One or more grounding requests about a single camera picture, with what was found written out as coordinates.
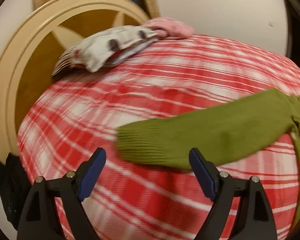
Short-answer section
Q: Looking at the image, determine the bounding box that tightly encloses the white car print pillow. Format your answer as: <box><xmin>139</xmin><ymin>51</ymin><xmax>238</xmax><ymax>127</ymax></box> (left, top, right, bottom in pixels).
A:
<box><xmin>51</xmin><ymin>25</ymin><xmax>159</xmax><ymax>76</ymax></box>

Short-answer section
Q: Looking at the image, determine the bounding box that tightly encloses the pink pillow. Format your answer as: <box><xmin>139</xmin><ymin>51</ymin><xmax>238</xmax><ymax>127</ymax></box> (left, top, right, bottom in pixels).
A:
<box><xmin>142</xmin><ymin>17</ymin><xmax>194</xmax><ymax>40</ymax></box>

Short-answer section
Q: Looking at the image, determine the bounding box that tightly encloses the red white plaid bedsheet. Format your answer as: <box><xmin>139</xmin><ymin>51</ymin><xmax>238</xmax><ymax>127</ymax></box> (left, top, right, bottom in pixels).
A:
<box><xmin>18</xmin><ymin>35</ymin><xmax>300</xmax><ymax>239</ymax></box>

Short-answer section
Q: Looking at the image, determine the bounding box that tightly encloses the cream wooden headboard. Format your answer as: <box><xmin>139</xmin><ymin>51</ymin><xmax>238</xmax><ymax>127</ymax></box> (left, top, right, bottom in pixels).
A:
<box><xmin>0</xmin><ymin>0</ymin><xmax>148</xmax><ymax>161</ymax></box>

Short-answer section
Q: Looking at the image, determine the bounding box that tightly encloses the black bedside object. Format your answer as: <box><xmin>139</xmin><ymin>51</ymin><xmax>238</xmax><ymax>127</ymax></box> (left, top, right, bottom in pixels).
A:
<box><xmin>0</xmin><ymin>153</ymin><xmax>32</xmax><ymax>230</ymax></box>

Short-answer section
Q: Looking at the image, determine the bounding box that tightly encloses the green striped knit sweater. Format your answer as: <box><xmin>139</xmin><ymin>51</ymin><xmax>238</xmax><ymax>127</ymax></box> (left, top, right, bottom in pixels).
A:
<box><xmin>116</xmin><ymin>88</ymin><xmax>300</xmax><ymax>220</ymax></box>

